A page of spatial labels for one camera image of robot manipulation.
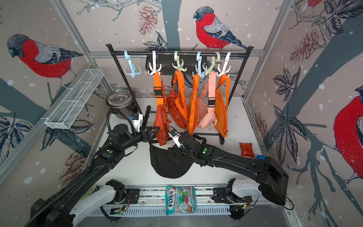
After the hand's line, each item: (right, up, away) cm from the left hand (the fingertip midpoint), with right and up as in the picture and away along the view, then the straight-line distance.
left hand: (157, 126), depth 73 cm
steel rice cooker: (-32, +15, +27) cm, 45 cm away
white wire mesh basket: (-48, +6, -2) cm, 48 cm away
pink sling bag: (+28, +3, +10) cm, 30 cm away
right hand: (+9, -9, +5) cm, 13 cm away
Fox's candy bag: (+12, -37, -3) cm, 39 cm away
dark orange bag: (+2, +4, 0) cm, 5 cm away
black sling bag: (+1, -24, +11) cm, 26 cm away
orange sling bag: (+19, +11, +3) cm, 22 cm away
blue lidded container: (+57, -18, +3) cm, 59 cm away
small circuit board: (-20, -44, -2) cm, 48 cm away
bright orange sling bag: (+38, +11, +14) cm, 42 cm away
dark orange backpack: (+10, +8, +9) cm, 15 cm away
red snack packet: (+54, -17, +15) cm, 59 cm away
